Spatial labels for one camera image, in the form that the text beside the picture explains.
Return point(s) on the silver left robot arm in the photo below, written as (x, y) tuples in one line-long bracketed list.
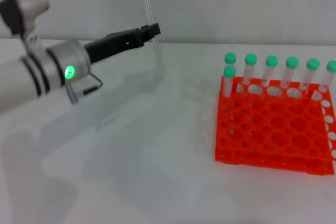
[(29, 77)]

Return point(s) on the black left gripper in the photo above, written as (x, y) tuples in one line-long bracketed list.
[(118, 41)]

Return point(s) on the orange test tube rack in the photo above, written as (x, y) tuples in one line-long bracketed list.
[(270, 129)]

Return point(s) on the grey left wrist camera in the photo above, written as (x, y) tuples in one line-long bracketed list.
[(81, 90)]

